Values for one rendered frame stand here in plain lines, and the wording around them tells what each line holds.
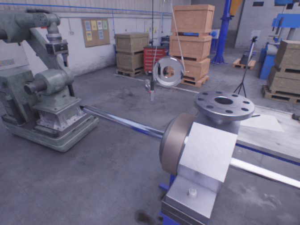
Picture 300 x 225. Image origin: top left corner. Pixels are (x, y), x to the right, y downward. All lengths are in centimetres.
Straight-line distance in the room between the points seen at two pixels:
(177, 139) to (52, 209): 173
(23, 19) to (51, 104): 110
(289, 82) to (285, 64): 47
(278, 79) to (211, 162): 439
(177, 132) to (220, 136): 21
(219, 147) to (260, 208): 162
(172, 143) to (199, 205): 29
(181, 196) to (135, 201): 132
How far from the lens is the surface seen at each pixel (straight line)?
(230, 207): 216
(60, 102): 272
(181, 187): 77
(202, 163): 74
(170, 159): 85
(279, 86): 506
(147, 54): 570
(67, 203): 220
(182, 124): 86
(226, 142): 75
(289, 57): 493
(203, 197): 77
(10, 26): 283
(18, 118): 313
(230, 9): 816
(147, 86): 204
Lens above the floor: 173
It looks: 30 degrees down
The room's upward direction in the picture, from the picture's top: straight up
